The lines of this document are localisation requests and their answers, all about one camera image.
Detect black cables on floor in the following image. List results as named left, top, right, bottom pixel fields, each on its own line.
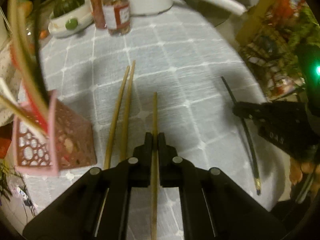
left=0, top=162, right=38, bottom=215

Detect black chopstick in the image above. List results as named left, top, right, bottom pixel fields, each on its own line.
left=221, top=76, right=261, bottom=196
left=34, top=0, right=50, bottom=106

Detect person's right hand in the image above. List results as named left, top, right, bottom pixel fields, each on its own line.
left=289, top=157, right=319, bottom=185

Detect clear glass jar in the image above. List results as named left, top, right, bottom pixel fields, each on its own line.
left=19, top=0, right=52, bottom=48

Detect short red spice jar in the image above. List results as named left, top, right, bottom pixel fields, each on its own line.
left=101, top=0, right=131, bottom=36

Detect white stacked bowls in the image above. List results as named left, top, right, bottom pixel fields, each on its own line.
left=48, top=0, right=93, bottom=38

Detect floral white cloth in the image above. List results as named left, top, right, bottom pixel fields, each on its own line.
left=0, top=42, right=21, bottom=126

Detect pink perforated utensil holder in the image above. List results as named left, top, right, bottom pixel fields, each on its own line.
left=12, top=90, right=97, bottom=176

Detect chopsticks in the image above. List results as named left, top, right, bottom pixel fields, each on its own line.
left=8, top=0, right=49, bottom=120

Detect dark green squash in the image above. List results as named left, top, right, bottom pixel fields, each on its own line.
left=53, top=0, right=85, bottom=18

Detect light wooden chopstick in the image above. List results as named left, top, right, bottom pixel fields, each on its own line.
left=151, top=92, right=158, bottom=240

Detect grey checked tablecloth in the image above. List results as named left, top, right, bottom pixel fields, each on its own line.
left=23, top=3, right=285, bottom=239

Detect red chopstick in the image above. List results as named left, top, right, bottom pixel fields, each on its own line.
left=9, top=44, right=48, bottom=134

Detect camera box with screen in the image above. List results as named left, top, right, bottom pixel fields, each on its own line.
left=296, top=44, right=319, bottom=116

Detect tall red spice jar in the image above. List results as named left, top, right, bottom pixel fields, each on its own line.
left=85, top=0, right=112, bottom=30

